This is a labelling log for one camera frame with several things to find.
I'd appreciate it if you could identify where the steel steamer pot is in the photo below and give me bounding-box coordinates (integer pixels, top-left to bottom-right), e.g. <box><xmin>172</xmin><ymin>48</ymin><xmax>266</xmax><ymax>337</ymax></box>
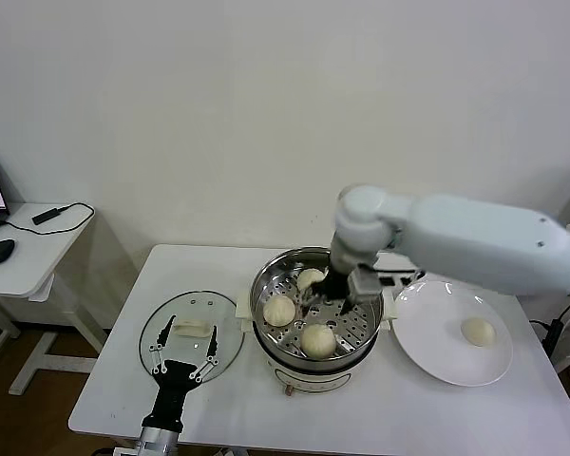
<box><xmin>235</xmin><ymin>287</ymin><xmax>394</xmax><ymax>397</ymax></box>

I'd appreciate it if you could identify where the white steamed baozi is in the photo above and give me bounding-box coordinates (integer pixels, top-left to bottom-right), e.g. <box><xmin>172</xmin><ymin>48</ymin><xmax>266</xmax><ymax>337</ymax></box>
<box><xmin>262</xmin><ymin>294</ymin><xmax>297</xmax><ymax>328</ymax></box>
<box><xmin>460</xmin><ymin>316</ymin><xmax>498</xmax><ymax>347</ymax></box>
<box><xmin>295</xmin><ymin>268</ymin><xmax>327</xmax><ymax>292</ymax></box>
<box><xmin>299</xmin><ymin>323</ymin><xmax>336</xmax><ymax>358</ymax></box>

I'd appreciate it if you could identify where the black rectangular adapter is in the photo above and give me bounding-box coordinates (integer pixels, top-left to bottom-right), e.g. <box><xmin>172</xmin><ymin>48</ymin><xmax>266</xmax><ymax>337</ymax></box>
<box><xmin>31</xmin><ymin>207</ymin><xmax>61</xmax><ymax>226</ymax></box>

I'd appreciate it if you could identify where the black adapter cable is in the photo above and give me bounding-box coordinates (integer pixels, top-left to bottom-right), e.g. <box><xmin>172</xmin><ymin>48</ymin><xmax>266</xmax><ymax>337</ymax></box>
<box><xmin>0</xmin><ymin>202</ymin><xmax>96</xmax><ymax>236</ymax></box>

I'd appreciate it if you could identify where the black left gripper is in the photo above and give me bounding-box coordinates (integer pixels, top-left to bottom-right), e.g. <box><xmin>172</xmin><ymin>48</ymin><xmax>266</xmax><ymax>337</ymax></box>
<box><xmin>140</xmin><ymin>313</ymin><xmax>219</xmax><ymax>432</ymax></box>

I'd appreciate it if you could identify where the white round plate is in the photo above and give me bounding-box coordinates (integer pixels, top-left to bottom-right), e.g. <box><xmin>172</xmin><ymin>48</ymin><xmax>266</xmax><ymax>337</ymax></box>
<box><xmin>389</xmin><ymin>280</ymin><xmax>513</xmax><ymax>387</ymax></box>

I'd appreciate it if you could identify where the white side desk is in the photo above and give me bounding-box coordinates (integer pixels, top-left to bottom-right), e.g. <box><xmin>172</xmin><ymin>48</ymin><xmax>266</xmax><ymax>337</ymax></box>
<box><xmin>0</xmin><ymin>202</ymin><xmax>108</xmax><ymax>398</ymax></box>

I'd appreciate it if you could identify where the white metal frame stand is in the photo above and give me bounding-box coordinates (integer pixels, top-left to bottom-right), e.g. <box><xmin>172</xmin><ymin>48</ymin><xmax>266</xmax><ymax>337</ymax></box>
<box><xmin>548</xmin><ymin>221</ymin><xmax>570</xmax><ymax>381</ymax></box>

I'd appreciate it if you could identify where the black power strip cable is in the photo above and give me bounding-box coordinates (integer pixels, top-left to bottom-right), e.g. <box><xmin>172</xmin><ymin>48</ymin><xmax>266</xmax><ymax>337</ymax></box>
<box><xmin>528</xmin><ymin>298</ymin><xmax>570</xmax><ymax>333</ymax></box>

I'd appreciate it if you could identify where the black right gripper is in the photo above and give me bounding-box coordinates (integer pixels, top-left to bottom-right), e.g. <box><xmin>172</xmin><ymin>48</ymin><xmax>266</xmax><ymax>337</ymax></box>
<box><xmin>299</xmin><ymin>265</ymin><xmax>358</xmax><ymax>318</ymax></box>

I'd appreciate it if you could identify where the glass lid with white handle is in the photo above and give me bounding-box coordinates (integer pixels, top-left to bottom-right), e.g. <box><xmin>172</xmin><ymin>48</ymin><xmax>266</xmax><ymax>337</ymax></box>
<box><xmin>139</xmin><ymin>290</ymin><xmax>245</xmax><ymax>385</ymax></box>

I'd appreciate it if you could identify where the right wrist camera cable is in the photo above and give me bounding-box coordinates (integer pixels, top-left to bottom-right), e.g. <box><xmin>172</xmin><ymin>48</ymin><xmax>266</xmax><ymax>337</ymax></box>
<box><xmin>373</xmin><ymin>268</ymin><xmax>428</xmax><ymax>288</ymax></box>

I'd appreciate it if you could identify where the stainless steel steamer basket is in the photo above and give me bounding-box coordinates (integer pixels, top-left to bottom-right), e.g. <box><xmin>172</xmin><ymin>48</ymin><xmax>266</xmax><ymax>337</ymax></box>
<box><xmin>249</xmin><ymin>247</ymin><xmax>384</xmax><ymax>370</ymax></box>

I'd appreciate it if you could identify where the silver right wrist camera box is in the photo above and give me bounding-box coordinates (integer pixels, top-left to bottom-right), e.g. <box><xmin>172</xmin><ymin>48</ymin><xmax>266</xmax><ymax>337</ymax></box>
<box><xmin>347</xmin><ymin>265</ymin><xmax>382</xmax><ymax>304</ymax></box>

